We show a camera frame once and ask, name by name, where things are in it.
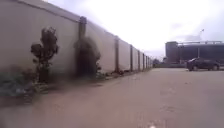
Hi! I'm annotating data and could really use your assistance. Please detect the dark bush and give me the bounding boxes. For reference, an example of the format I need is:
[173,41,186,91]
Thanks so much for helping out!
[73,36,102,78]

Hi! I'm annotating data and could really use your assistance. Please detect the low weeds strip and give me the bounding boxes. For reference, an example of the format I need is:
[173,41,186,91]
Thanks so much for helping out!
[0,68,51,98]

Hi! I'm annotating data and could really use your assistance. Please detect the pole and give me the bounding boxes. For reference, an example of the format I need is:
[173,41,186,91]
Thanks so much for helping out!
[197,28,205,60]

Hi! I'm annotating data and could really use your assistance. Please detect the brown dirt road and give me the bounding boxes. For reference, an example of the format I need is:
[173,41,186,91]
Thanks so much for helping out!
[0,67,224,128]

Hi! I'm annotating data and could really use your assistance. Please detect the small dark tree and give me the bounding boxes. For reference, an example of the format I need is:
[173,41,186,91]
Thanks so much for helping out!
[30,26,60,84]

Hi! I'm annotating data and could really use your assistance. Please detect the long grey concrete wall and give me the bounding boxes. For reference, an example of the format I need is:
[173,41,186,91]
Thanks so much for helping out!
[0,0,155,77]

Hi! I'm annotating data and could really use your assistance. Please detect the grey building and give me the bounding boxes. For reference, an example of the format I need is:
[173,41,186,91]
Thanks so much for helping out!
[164,40,224,66]

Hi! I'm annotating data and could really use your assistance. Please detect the dark car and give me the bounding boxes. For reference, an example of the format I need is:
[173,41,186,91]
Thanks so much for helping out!
[186,57,222,72]

